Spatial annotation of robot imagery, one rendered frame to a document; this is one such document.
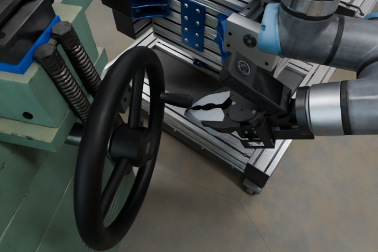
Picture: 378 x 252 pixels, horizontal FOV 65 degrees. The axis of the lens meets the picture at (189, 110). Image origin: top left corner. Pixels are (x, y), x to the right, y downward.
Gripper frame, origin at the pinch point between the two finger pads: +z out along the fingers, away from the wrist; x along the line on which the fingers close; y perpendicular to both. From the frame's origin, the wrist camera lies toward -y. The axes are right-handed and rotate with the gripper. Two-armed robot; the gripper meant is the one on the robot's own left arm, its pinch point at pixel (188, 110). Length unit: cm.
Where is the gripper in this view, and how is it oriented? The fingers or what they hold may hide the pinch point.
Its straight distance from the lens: 52.6
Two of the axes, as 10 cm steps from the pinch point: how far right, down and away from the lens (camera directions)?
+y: 4.7, 6.0, 6.4
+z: -8.3, 0.6, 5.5
